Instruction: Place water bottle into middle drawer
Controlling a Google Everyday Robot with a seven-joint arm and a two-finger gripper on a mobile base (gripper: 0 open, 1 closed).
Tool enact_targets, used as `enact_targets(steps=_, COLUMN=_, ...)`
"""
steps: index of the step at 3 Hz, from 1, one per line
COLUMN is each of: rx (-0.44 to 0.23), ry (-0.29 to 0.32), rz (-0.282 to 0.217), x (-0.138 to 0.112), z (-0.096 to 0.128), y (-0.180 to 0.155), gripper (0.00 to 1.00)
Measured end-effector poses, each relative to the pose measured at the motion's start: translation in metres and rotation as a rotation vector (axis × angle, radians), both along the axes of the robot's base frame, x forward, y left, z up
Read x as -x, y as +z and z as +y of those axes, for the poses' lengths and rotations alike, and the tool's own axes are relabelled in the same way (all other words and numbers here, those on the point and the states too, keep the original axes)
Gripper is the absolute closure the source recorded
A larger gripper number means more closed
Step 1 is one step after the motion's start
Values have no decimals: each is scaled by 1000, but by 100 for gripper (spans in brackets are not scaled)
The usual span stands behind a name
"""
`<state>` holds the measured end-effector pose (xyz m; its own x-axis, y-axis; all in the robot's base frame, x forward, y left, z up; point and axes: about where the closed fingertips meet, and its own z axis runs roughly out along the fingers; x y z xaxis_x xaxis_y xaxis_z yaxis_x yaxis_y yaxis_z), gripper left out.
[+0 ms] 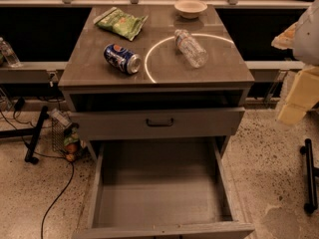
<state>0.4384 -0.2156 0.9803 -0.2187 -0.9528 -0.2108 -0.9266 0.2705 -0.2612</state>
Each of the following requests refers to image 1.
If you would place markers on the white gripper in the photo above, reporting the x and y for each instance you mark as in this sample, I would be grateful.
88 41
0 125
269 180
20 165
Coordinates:
308 39

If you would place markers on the clear plastic water bottle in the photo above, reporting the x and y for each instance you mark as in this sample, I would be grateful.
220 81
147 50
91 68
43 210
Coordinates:
190 48

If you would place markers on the grey drawer cabinet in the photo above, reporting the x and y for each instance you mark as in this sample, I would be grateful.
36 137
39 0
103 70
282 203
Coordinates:
166 80

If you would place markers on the open grey middle drawer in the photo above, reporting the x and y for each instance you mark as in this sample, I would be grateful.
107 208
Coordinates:
162 189

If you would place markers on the background water bottle on ledge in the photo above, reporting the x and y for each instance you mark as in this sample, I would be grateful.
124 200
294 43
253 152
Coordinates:
9 54

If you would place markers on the black stand leg right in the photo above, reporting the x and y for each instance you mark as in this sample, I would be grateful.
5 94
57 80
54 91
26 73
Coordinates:
312 173

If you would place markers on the black stand leg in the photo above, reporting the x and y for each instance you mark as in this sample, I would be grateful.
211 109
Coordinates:
34 132
312 173

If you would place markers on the white ceramic bowl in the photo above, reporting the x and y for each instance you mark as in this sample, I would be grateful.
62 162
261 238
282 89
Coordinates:
189 9

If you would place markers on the green chip bag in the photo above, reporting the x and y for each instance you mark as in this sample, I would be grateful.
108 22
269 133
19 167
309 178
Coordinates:
119 22

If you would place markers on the blue Pepsi soda can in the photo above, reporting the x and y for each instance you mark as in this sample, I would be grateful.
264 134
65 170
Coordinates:
123 59

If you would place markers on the black stand leg left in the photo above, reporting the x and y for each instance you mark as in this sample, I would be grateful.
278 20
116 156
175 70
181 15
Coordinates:
34 132

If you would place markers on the grey upper drawer with handle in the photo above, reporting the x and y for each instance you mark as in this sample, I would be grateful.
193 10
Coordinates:
158 124

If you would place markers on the wire basket with snacks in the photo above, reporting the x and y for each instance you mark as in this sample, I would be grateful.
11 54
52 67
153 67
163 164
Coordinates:
65 139

